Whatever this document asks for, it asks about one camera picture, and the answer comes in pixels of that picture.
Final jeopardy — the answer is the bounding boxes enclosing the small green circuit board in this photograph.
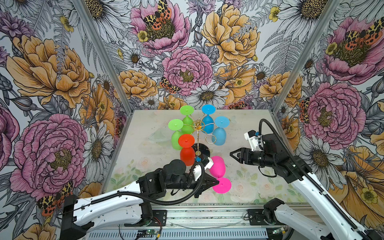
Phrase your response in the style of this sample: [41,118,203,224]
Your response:
[136,229,160,240]

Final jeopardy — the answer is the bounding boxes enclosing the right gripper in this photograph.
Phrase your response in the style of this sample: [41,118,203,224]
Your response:
[229,147,276,168]

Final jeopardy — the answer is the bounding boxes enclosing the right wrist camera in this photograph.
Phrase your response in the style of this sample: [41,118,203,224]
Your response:
[244,130,263,152]

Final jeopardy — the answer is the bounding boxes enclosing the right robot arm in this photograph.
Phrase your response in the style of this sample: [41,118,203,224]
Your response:
[230,134,382,240]

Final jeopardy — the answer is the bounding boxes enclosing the front green wine glass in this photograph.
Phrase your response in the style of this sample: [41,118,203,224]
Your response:
[168,119,184,151]

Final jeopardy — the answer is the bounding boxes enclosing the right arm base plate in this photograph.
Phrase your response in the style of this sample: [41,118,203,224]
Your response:
[247,209,269,226]

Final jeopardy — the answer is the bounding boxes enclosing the right aluminium corner post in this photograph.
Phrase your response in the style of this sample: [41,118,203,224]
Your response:
[271,0,341,115]

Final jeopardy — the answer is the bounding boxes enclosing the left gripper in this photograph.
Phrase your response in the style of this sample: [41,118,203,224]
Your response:
[166,171,219,197]

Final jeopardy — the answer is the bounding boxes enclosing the green wine glass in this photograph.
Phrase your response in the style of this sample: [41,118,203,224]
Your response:
[168,119,184,151]
[180,106,194,134]

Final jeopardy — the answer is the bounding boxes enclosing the light blue wine glass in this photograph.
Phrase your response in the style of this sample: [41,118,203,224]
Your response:
[213,116,230,146]

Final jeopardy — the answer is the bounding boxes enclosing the pink wine glass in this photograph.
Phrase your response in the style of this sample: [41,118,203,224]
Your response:
[210,156,232,194]

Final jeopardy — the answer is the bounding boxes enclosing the aluminium corner post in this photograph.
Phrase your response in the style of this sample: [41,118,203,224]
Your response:
[271,0,341,115]
[71,0,134,116]

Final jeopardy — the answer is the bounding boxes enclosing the gold wine glass rack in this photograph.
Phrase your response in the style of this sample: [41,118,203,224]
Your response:
[190,116,214,159]

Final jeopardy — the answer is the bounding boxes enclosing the back green wine glass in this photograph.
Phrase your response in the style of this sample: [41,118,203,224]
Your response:
[180,106,194,134]

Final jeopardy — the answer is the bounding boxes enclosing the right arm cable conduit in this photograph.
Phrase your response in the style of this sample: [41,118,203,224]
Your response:
[258,118,373,238]

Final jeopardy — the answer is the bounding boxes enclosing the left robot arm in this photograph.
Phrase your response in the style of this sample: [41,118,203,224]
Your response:
[60,160,220,240]

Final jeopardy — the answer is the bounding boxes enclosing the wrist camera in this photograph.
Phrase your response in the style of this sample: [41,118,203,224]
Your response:
[244,130,263,152]
[193,157,214,181]

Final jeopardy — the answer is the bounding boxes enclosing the aluminium front rail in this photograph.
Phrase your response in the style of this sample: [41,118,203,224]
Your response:
[74,201,343,240]

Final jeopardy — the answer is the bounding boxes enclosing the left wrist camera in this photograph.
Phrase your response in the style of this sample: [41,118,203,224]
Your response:
[193,157,214,181]

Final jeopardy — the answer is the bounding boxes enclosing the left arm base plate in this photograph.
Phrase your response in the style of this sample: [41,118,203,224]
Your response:
[124,210,168,227]

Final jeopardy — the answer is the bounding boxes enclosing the left aluminium corner post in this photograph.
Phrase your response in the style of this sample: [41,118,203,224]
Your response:
[71,0,134,116]

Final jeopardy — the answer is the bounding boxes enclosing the red wine glass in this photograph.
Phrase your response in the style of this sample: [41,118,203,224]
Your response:
[178,134,196,166]

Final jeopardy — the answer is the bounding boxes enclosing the back blue wine glass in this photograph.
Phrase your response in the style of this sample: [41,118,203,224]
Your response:
[202,105,216,134]

